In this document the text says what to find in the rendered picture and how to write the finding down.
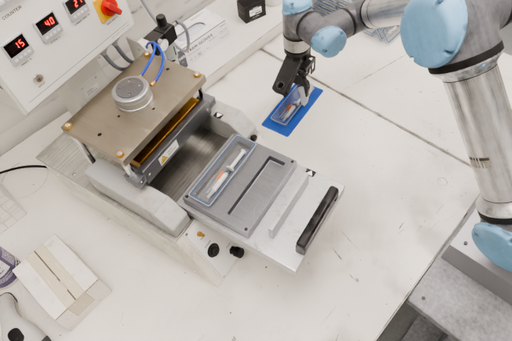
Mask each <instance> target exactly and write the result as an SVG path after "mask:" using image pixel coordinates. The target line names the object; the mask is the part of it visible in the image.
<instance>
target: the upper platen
mask: <svg viewBox="0 0 512 341"><path fill-rule="evenodd" d="M199 102H200V101H199V100H198V99H196V98H195V97H192V98H191V99H190V100H189V101H188V102H187V103H186V104H185V105H184V106H183V107H182V108H181V109H180V110H179V111H178V112H177V113H176V114H175V115H174V116H173V117H172V118H171V119H170V120H169V122H168V123H167V124H166V125H165V126H164V127H163V128H162V129H161V130H160V131H159V132H158V133H157V134H156V136H155V137H154V138H153V139H152V140H151V141H150V142H149V143H148V144H147V145H146V146H145V147H144V149H143V150H142V151H141V152H140V153H139V154H138V155H137V156H136V157H135V158H134V159H133V160H132V161H131V162H130V164H131V166H132V167H134V168H135V169H137V170H138V168H139V167H140V166H141V165H142V164H143V163H144V162H145V161H146V159H147V158H148V157H149V156H150V155H151V154H152V153H153V152H154V151H155V150H156V149H157V147H159V146H160V144H161V143H163V141H164V140H165V139H166V138H167V137H168V136H169V135H170V134H171V133H172V132H173V130H174V129H175V128H176V127H177V126H178V125H179V124H180V123H181V122H182V120H183V119H184V118H185V117H186V116H187V115H188V114H189V113H190V112H191V111H192V109H193V108H195V106H196V105H198V103H199Z"/></svg>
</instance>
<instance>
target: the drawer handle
mask: <svg viewBox="0 0 512 341"><path fill-rule="evenodd" d="M338 194H339V191H338V188H337V187H335V186H330V187H329V189H328V191H327V193H326V194H325V196H324V197H323V199H322V201H321V202H320V204H319V205H318V208H317V209H316V210H315V212H314V214H313V216H312V217H311V218H310V220H309V222H308V224H307V226H306V227H305V229H304V230H303V232H302V233H301V235H300V237H299V239H298V241H297V242H296V252H298V253H300V254H302V255H303V256H305V254H306V252H307V247H308V245H309V243H310V242H311V240H312V238H313V237H314V235H315V233H316V231H317V230H318V228H319V226H320V224H321V223H322V221H323V219H324V218H325V216H326V215H327V213H328V210H329V209H330V208H331V206H332V204H333V202H334V201H337V199H338Z"/></svg>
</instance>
